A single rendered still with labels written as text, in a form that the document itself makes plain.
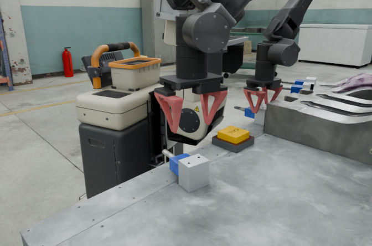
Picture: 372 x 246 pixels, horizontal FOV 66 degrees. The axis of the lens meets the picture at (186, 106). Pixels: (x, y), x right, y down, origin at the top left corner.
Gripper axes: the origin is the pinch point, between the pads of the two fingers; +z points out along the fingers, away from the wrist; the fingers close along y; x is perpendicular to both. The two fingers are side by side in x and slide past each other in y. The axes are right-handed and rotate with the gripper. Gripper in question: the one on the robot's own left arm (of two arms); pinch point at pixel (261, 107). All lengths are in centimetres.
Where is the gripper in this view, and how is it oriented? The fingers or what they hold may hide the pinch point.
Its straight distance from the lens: 93.4
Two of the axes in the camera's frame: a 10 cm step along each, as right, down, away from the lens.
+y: 7.2, -1.9, 6.7
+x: -6.9, -2.1, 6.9
